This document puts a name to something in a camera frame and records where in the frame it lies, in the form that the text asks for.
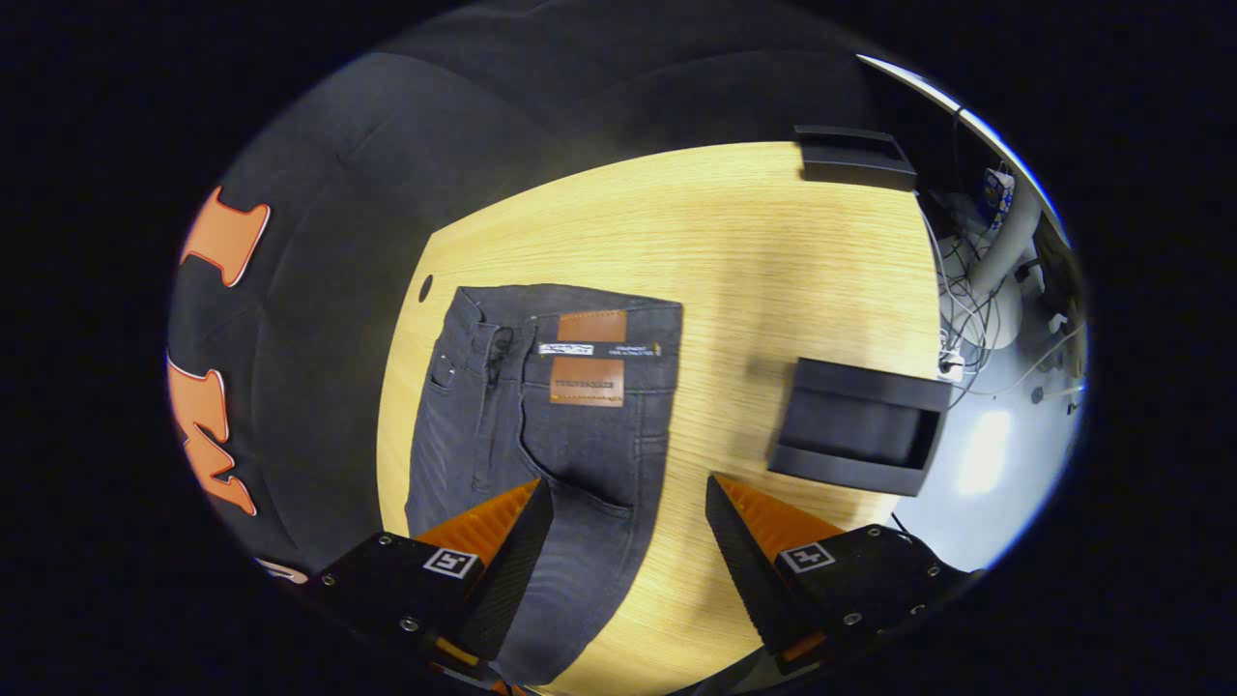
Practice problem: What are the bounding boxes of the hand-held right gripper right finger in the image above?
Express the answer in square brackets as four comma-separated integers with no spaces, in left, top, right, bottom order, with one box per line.
[704,474,982,678]

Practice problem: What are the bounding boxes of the small black tray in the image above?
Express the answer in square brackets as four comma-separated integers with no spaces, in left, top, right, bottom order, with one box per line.
[792,125,919,192]

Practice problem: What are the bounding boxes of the white pole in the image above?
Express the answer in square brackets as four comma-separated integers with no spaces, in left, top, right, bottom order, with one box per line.
[966,184,1045,351]

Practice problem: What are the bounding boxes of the dark grey jeans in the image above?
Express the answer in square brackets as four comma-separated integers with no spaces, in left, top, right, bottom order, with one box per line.
[404,283,685,687]

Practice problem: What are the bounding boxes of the large black tray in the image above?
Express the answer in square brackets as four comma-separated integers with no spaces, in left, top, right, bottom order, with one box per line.
[768,357,954,498]

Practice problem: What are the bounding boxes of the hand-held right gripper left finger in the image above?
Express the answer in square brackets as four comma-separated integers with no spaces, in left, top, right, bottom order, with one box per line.
[290,478,557,692]

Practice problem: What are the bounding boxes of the black backdrop cloth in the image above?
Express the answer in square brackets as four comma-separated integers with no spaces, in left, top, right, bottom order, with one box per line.
[166,5,929,586]

